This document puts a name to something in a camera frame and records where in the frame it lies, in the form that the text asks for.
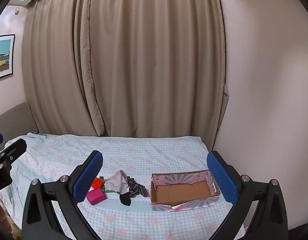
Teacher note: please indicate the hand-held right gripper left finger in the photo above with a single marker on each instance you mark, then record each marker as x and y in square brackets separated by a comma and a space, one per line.
[87, 177]

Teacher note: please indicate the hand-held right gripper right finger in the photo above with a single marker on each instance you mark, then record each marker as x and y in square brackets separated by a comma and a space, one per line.
[222, 177]

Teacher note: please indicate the orange fuzzy ball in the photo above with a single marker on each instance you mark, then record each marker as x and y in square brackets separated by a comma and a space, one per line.
[96, 182]

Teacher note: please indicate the pink soft cube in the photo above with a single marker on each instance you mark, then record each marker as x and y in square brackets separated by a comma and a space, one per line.
[95, 196]

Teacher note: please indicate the beige cloth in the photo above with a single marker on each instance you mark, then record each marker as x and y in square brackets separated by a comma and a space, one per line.
[115, 181]

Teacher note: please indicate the green white packet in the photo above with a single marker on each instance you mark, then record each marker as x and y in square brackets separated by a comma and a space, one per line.
[115, 192]

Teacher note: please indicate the pink patterned cardboard box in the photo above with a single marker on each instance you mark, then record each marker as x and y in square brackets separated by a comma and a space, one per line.
[181, 190]

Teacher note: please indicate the black sock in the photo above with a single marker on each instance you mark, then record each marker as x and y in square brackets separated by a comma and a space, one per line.
[125, 199]

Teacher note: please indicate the dark patterned sock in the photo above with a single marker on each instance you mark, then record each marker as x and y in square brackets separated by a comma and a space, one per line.
[136, 187]

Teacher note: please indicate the person's left hand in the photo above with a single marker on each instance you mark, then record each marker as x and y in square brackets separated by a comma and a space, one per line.
[2, 217]

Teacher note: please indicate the small blue object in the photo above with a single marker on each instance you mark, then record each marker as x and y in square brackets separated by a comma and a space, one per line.
[41, 135]

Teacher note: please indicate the beige curtain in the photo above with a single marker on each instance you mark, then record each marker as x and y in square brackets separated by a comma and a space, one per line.
[144, 55]

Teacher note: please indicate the framed wall picture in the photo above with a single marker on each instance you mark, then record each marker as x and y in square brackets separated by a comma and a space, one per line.
[3, 55]

